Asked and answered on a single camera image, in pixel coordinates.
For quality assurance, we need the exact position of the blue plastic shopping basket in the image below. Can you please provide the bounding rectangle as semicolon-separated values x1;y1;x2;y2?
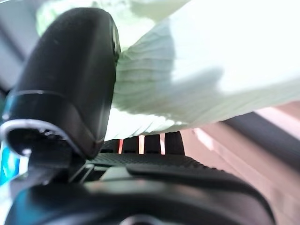
0;96;29;188

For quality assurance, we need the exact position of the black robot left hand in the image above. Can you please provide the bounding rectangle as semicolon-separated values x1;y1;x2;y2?
0;7;275;225

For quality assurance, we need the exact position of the wooden display shelf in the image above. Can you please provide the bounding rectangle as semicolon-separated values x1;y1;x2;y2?
180;100;300;225

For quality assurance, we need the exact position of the green white napa cabbage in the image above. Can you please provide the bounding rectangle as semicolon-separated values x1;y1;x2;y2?
35;0;300;143

